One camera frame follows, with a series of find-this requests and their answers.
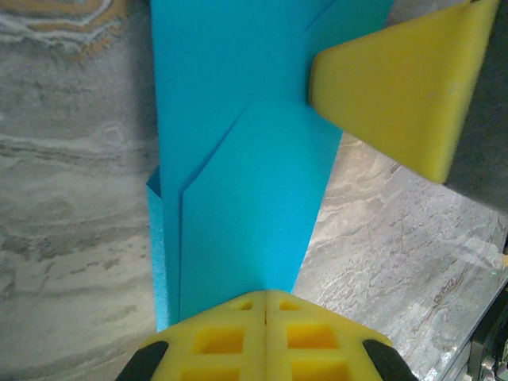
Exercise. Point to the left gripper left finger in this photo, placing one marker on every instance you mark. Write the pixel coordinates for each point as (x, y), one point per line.
(250, 349)

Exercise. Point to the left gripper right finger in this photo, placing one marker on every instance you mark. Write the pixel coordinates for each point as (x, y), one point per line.
(278, 349)

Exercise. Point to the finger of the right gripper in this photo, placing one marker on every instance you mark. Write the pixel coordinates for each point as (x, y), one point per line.
(397, 91)

